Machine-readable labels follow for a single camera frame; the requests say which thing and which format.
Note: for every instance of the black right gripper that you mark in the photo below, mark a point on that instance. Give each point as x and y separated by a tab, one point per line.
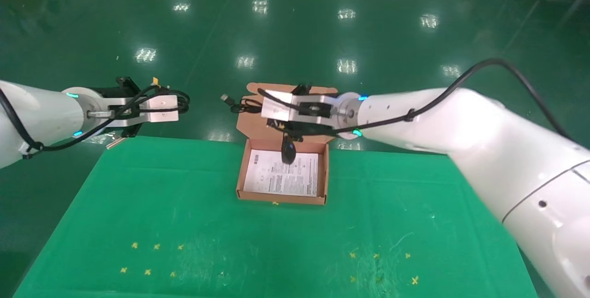
318	128

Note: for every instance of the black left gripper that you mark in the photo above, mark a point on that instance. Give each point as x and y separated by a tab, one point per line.
105	93

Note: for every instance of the open brown cardboard box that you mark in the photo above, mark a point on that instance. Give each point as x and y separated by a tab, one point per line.
251	127

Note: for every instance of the metal binder clip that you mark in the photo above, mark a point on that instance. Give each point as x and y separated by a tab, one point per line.
115	143

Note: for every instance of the white printed instruction sheet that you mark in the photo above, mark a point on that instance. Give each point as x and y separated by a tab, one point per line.
276	182

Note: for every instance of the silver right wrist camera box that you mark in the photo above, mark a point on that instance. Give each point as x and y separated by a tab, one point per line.
276	109

